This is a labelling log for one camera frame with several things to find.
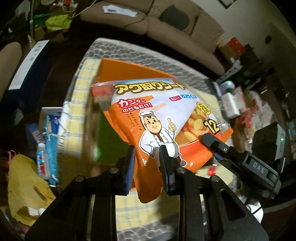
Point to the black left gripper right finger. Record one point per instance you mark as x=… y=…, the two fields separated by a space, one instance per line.
x=209 y=209

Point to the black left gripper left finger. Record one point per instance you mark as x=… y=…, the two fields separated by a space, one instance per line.
x=85 y=209

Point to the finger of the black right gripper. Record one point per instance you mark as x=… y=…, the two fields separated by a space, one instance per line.
x=217 y=146

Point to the orange chef snack bag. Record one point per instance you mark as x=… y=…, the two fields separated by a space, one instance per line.
x=160 y=112

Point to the orange cardboard tray box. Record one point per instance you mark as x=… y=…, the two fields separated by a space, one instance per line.
x=114 y=70

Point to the white gloved hand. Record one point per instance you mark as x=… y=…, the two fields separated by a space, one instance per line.
x=256 y=209

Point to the white box on table edge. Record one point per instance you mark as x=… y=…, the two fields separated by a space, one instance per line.
x=229 y=105

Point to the yellow checkered cloth mat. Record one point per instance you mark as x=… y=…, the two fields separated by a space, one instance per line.
x=146 y=108

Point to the yellow plastic bag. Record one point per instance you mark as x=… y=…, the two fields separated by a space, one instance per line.
x=27 y=191

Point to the small clear bottle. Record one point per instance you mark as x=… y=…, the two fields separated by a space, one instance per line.
x=43 y=162

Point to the green sponge sheet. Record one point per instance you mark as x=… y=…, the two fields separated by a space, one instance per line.
x=110 y=147

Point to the brown sofa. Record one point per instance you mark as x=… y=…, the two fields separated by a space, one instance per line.
x=197 y=41

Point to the dark cushion on sofa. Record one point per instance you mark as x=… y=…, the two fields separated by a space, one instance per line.
x=175 y=17

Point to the white paper on sofa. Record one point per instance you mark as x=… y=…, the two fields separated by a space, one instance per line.
x=112 y=9

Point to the yellow green cloth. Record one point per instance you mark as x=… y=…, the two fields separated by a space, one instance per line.
x=58 y=22

